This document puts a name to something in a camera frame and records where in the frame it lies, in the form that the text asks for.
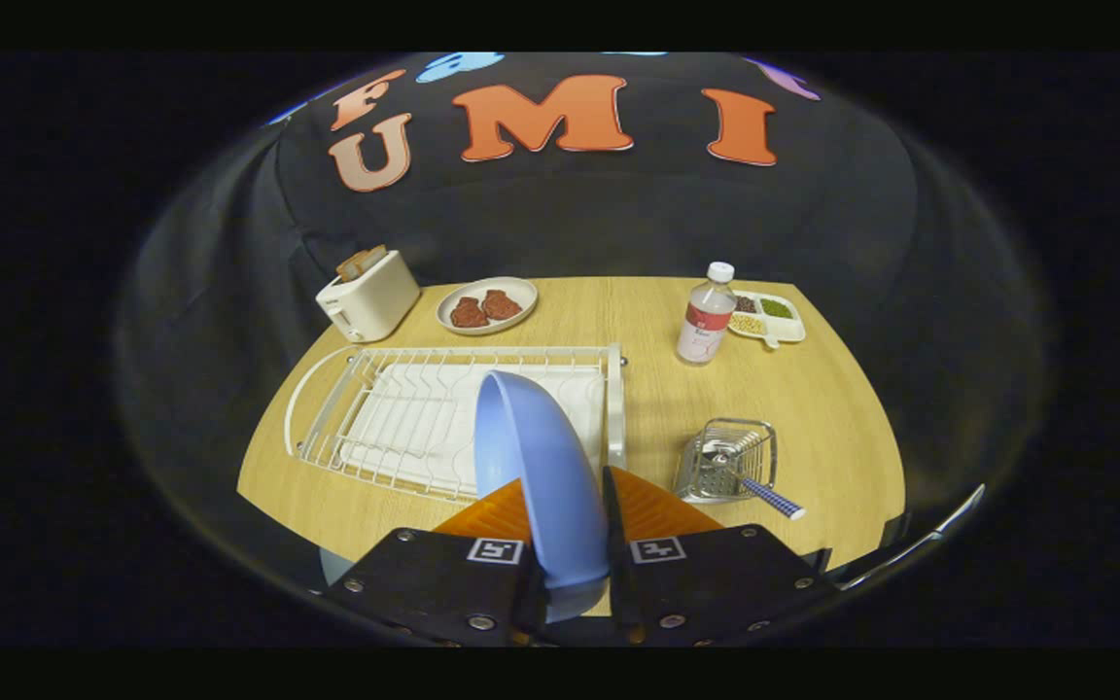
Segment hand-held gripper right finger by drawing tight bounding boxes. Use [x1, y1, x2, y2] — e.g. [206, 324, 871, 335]
[602, 467, 838, 648]

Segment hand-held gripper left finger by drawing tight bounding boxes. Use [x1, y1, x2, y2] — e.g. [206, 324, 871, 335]
[327, 476, 551, 648]

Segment blue plate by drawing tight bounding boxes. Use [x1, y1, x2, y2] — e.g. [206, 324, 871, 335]
[474, 369, 612, 623]

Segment metal wire basket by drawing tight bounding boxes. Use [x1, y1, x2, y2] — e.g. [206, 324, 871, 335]
[673, 418, 778, 505]

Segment white wire dish rack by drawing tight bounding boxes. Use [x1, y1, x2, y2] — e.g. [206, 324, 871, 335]
[285, 342, 629, 505]

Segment white oval plate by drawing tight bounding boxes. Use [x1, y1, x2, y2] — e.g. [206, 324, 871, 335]
[436, 276, 540, 336]

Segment clear bottle with red label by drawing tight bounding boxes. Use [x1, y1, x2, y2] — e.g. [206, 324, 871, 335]
[677, 262, 738, 366]

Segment white toaster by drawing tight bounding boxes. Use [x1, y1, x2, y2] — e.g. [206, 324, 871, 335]
[315, 250, 421, 343]

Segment white divided tray with beans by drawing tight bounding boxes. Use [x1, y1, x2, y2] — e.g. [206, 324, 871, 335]
[727, 290, 806, 349]

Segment toast slices in toaster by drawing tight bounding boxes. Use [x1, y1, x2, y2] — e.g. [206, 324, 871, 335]
[336, 244, 388, 283]

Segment curved metal bar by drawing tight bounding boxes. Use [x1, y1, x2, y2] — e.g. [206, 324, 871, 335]
[832, 484, 987, 589]

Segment black backdrop cloth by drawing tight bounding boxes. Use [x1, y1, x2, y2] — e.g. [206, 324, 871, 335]
[118, 52, 1047, 545]

